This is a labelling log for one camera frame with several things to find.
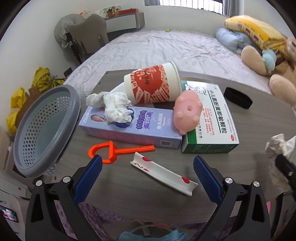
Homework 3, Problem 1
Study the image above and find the lined paper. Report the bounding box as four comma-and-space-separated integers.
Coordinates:
265, 133, 295, 190

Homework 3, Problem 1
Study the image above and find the purple Zootopia toothpaste box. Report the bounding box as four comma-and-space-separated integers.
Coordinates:
79, 106, 182, 149

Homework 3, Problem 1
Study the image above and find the white tissue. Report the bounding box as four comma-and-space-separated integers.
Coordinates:
86, 91, 133, 123

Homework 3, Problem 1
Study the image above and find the red white paper cup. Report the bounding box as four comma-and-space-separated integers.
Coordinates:
123, 61, 182, 105

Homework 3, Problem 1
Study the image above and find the orange plastic tool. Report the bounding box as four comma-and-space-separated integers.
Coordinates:
88, 140, 156, 164

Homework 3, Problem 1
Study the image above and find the folded playing card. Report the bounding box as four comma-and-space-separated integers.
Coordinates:
130, 152, 198, 196

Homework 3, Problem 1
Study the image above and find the purple fuzzy clothing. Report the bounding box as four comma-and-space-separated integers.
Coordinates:
55, 200, 209, 241

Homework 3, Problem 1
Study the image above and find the green white medicine box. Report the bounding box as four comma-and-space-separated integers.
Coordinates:
181, 80, 239, 154

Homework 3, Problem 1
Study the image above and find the grey perforated plastic basket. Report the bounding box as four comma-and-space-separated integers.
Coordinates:
13, 85, 81, 178

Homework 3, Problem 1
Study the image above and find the pink pig toy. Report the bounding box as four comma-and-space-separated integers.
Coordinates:
173, 90, 203, 136

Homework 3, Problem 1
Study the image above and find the black wristband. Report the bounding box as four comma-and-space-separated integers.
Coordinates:
223, 87, 253, 109

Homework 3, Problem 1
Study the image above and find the brown teddy bear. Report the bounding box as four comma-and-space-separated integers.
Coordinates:
241, 38, 295, 108

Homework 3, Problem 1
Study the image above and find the yellow bag left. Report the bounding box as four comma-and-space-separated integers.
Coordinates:
6, 87, 28, 133

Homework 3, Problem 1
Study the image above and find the yellow bag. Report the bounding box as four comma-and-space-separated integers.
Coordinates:
6, 87, 28, 133
31, 67, 66, 93

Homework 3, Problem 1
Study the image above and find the yellow bag right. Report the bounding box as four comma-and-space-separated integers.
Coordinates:
31, 67, 66, 93

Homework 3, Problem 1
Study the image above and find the bed with checked sheet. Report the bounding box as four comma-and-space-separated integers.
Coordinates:
65, 30, 270, 101

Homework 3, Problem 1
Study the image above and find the yellow patterned blanket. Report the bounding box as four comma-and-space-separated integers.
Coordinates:
224, 15, 287, 51

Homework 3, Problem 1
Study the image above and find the light blue pillow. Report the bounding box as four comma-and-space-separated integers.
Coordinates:
214, 28, 259, 55

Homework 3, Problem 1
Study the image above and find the grey padded chair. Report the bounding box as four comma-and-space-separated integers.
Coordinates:
69, 14, 109, 61

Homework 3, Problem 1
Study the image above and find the grey garment on chair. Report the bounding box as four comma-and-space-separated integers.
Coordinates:
54, 14, 84, 49

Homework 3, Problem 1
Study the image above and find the red box on desk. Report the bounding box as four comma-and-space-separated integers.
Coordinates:
119, 8, 138, 15

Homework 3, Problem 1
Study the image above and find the black wall socket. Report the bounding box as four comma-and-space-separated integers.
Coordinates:
63, 67, 73, 78

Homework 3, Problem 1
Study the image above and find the white wall desk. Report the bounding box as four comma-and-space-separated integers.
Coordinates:
106, 13, 145, 33

